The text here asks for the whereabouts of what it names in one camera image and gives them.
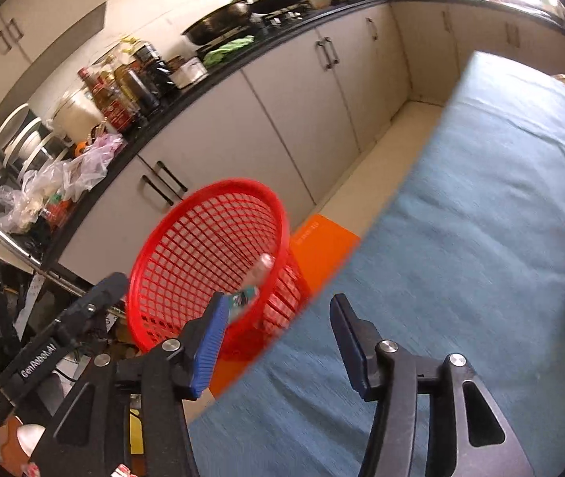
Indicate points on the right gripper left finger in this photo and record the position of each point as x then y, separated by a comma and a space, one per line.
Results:
90, 433

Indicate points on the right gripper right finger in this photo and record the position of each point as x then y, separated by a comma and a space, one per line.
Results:
468, 434

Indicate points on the teal tissue pack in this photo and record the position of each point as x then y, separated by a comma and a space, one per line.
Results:
241, 302

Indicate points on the lower kitchen cabinets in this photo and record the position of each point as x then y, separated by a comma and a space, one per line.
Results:
294, 112

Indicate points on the white gloved left hand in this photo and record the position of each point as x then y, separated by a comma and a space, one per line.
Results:
28, 436

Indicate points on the blue table cloth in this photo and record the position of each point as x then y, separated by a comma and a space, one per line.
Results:
468, 258

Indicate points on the red plastic basket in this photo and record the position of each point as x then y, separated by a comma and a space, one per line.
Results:
207, 244

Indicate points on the plastic bags on counter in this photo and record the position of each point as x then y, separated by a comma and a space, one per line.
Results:
64, 181

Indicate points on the white electric kettle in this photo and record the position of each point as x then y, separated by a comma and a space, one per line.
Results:
76, 116

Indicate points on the sauce bottles group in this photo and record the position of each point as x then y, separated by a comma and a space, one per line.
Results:
129, 84

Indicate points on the green cloth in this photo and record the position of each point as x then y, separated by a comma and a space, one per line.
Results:
226, 51

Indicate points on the black frying pan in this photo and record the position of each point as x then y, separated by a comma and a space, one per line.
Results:
214, 25

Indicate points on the upper wall cabinet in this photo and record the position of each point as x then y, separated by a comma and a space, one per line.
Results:
37, 36

